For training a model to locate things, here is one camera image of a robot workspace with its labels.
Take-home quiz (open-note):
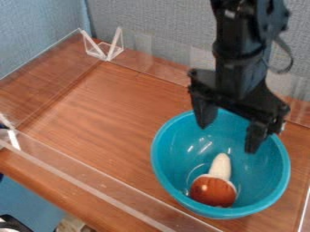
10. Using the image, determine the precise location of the clear acrylic back barrier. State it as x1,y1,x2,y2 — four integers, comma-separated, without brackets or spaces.
113,49,310,128

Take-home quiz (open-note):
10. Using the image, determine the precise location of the clear acrylic left barrier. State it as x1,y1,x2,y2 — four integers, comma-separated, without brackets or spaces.
0,28,100,124

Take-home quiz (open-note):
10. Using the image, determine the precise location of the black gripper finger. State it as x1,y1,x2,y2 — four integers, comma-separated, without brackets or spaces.
245,121,268,154
192,95,218,129

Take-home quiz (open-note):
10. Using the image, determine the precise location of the brown plush mushroom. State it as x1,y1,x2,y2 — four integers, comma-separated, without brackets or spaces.
190,153,238,208

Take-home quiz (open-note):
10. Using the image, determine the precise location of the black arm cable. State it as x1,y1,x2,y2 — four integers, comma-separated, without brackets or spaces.
269,35,296,74

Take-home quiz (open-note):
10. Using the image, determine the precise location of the clear acrylic front barrier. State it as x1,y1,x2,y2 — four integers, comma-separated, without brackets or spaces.
0,112,224,232

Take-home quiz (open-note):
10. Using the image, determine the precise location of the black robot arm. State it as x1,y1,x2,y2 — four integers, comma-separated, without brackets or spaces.
188,0,292,153

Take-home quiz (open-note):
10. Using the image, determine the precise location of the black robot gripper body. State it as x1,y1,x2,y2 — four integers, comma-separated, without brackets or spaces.
188,68,292,134

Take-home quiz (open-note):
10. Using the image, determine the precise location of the clear acrylic barrier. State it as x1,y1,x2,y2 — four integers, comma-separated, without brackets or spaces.
113,49,310,128
0,112,224,232
0,28,100,124

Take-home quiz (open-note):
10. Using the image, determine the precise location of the blue plastic bowl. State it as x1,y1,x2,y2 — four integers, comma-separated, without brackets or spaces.
150,110,292,219

